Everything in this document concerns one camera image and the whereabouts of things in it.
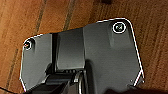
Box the dark robot base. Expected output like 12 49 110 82
18 17 146 94

